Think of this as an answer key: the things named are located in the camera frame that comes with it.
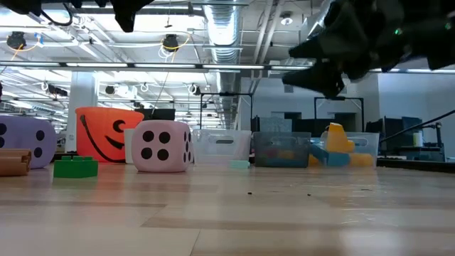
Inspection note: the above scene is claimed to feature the clear plastic bin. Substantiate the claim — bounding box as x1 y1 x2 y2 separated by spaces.
191 129 253 167
308 131 380 169

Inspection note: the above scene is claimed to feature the orange pumpkin-face bucket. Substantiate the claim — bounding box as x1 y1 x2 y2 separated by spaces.
75 107 145 164

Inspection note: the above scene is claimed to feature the black overhead camera unit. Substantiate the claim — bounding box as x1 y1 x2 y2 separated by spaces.
161 33 181 53
6 31 27 50

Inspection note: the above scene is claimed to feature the brown wooden track piece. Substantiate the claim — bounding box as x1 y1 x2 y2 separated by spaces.
0 148 33 178

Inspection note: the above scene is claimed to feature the grey translucent plastic bin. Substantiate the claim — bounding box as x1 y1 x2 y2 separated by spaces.
252 131 314 169

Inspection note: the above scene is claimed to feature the long blue four-stud block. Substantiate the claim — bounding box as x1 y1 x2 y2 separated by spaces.
309 143 331 167

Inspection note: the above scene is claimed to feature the pink foam die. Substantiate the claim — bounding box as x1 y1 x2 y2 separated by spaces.
131 119 195 174

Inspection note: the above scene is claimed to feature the black background screen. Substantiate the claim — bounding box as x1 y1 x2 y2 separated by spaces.
134 107 176 122

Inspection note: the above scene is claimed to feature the long thin black rod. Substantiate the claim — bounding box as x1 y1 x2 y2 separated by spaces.
379 109 455 141

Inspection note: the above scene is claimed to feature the small green building block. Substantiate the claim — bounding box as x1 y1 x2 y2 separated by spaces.
53 155 100 179

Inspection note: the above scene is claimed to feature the purple foam die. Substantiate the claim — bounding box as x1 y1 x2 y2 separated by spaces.
0 114 58 170

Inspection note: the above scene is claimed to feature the overhead light bar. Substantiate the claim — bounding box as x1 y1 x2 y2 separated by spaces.
0 60 455 74

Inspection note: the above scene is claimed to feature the grey patterned panel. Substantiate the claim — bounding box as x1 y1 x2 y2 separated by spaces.
258 116 294 133

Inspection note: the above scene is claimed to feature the black background frame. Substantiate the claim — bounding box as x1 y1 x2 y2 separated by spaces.
313 95 365 133
199 91 255 120

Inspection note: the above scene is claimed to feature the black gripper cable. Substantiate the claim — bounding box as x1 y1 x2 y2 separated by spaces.
40 2 74 28

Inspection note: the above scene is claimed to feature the large silver ventilation duct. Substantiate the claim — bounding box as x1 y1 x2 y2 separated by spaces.
203 0 243 129

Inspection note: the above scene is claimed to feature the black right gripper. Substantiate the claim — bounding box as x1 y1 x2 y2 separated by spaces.
282 0 406 99

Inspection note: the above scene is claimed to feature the yellow two-stud block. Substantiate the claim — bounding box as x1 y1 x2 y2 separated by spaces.
349 152 375 168

